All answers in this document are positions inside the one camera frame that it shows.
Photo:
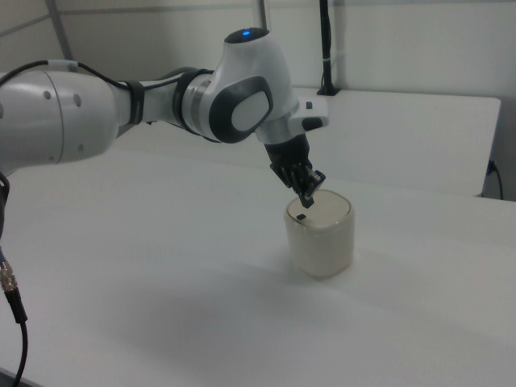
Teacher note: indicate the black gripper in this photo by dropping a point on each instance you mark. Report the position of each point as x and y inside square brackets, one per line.
[290, 165]

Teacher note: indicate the cream trash bin with lid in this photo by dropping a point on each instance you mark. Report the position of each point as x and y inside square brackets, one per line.
[320, 246]

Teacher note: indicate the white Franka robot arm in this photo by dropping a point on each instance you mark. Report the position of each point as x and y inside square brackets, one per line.
[250, 80]

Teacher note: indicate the black pole with white tie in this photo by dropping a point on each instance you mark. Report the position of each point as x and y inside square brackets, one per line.
[326, 48]

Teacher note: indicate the grey aluminium partition post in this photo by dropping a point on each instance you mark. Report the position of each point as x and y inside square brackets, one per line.
[60, 28]
[266, 14]

